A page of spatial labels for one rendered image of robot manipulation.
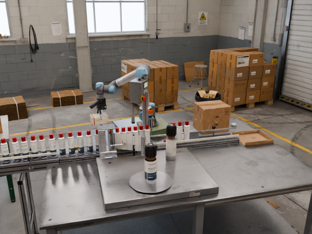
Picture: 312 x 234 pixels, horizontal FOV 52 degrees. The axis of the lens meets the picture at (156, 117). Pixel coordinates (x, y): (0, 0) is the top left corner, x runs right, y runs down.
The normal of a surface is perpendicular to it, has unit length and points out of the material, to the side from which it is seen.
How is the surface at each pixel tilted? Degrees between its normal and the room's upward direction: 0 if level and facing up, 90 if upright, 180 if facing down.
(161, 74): 90
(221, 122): 90
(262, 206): 1
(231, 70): 90
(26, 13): 90
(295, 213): 0
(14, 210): 0
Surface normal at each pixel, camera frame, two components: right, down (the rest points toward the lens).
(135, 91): -0.35, 0.32
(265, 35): -0.91, 0.14
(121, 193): 0.00, -0.94
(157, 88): 0.43, 0.33
